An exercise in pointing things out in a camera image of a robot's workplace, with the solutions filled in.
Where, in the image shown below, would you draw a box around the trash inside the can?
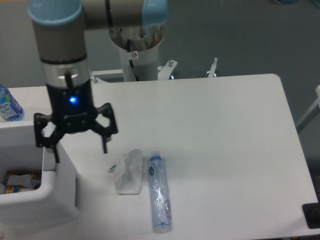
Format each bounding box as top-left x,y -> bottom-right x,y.
4,169 -> 42,194

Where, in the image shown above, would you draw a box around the white push-lid trash can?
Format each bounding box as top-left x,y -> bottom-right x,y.
0,120 -> 80,228

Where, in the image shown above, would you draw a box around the white base frame with bolts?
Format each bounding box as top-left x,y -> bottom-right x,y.
88,57 -> 220,85

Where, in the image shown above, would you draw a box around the black cable on pedestal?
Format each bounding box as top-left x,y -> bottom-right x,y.
126,38 -> 140,82

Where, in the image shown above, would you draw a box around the crumpled white plastic wrapper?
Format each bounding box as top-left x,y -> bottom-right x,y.
108,149 -> 143,195

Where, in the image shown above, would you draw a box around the white frame at right edge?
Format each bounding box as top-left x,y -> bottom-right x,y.
296,85 -> 320,134

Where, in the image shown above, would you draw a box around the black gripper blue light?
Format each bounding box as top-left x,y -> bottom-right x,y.
33,78 -> 119,164

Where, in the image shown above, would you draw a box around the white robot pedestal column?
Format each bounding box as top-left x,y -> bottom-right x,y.
109,24 -> 165,82

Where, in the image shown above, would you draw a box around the blue labelled water bottle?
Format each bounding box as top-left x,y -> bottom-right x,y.
0,84 -> 24,122

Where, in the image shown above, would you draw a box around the black clamp at table corner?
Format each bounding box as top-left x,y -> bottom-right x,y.
302,202 -> 320,229

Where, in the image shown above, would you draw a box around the empty clear plastic bottle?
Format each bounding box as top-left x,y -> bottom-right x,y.
147,151 -> 172,233

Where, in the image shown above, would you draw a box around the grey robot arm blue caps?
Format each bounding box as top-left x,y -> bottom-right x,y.
28,0 -> 169,153

